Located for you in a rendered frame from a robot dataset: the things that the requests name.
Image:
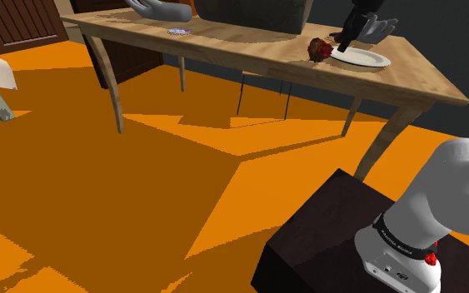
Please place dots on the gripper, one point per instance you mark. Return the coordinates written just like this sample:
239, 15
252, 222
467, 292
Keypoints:
365, 7

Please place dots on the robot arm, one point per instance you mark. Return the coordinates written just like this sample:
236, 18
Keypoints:
441, 190

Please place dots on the white plate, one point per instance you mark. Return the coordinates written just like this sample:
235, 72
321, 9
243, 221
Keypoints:
364, 57

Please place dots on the red strawberry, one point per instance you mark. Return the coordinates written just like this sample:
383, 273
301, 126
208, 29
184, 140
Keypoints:
319, 49

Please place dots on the chair with thin black legs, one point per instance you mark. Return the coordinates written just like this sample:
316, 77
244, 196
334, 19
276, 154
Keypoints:
285, 99

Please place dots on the large dark grey box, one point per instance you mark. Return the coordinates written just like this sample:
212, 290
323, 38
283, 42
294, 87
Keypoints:
254, 14

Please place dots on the light wooden table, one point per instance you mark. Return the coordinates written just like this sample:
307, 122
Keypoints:
238, 44

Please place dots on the small purple round disc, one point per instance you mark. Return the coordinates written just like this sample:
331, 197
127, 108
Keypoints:
179, 31

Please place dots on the dark robot stand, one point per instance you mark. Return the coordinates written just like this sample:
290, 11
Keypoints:
327, 227

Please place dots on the dark brown cabinet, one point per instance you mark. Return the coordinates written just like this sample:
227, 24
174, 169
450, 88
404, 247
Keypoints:
132, 61

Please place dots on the brown panelled door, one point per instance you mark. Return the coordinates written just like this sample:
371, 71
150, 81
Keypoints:
14, 22

